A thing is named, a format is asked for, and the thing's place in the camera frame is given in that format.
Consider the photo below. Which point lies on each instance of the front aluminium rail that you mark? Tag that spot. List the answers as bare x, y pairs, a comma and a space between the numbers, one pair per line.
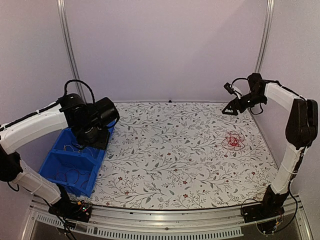
223, 223

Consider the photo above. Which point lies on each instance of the floral patterned table mat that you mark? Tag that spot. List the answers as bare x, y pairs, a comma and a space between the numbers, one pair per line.
168, 156

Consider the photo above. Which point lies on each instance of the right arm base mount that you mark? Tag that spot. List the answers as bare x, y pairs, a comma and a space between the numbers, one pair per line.
267, 220

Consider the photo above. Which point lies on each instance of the right aluminium frame post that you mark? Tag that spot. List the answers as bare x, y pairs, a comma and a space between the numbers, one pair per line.
265, 35

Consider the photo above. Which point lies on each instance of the left aluminium frame post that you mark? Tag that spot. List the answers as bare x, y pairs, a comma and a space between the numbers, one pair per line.
61, 7

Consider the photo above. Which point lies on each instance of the aluminium frame post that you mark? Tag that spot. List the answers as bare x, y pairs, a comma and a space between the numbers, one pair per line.
265, 35
61, 7

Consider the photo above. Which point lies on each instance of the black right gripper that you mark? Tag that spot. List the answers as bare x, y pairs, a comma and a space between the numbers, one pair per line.
235, 112

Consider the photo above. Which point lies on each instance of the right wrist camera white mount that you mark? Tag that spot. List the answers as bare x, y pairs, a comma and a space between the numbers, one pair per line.
233, 90

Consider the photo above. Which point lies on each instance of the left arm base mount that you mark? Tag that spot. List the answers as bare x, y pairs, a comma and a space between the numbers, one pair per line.
74, 210

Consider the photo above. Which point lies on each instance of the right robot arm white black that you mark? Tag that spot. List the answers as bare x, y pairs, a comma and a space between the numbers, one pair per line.
300, 132

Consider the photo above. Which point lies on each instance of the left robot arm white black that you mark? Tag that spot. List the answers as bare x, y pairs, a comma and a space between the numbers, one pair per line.
22, 131

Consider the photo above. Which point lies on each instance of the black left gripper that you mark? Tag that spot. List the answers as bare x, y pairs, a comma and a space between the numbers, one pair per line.
101, 144

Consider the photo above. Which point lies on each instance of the blue plastic divided bin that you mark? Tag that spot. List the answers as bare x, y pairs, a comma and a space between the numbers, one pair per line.
73, 168

